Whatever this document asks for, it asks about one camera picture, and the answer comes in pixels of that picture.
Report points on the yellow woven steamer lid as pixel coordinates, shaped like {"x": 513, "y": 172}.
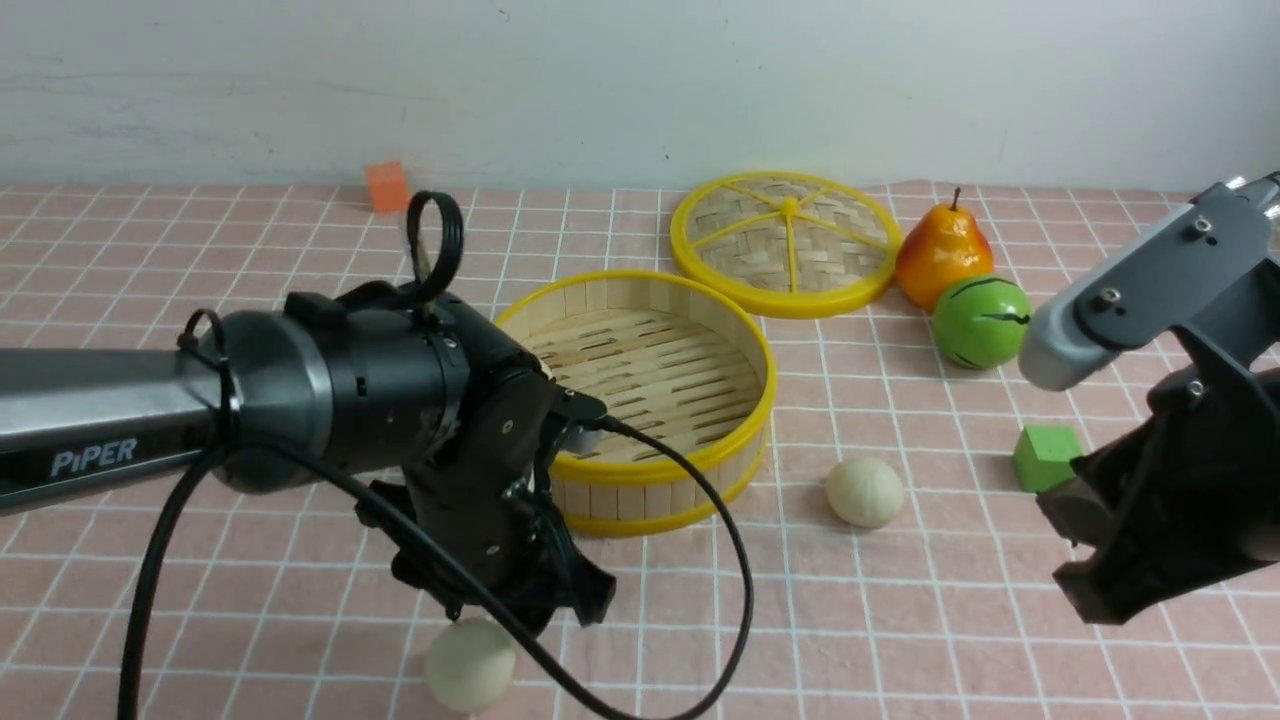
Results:
{"x": 786, "y": 244}

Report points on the green toy watermelon ball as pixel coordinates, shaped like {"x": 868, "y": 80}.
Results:
{"x": 981, "y": 322}

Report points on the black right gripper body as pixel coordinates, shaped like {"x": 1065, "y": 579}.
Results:
{"x": 1185, "y": 500}

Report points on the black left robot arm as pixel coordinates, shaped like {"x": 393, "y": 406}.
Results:
{"x": 358, "y": 383}

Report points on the white bun front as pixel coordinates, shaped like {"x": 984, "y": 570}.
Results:
{"x": 470, "y": 665}

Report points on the orange foam cube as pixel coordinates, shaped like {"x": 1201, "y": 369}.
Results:
{"x": 388, "y": 188}

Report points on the white bun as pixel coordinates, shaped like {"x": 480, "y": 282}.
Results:
{"x": 470, "y": 665}
{"x": 865, "y": 492}

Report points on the orange yellow toy pear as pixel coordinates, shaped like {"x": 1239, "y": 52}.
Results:
{"x": 946, "y": 246}

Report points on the yellow-rimmed bamboo steamer tray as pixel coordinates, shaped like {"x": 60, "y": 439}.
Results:
{"x": 669, "y": 357}

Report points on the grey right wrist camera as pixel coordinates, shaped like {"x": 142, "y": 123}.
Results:
{"x": 1205, "y": 267}

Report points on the green foam cube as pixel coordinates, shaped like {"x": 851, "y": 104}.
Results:
{"x": 1043, "y": 454}

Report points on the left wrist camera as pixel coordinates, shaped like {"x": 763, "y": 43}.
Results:
{"x": 574, "y": 424}

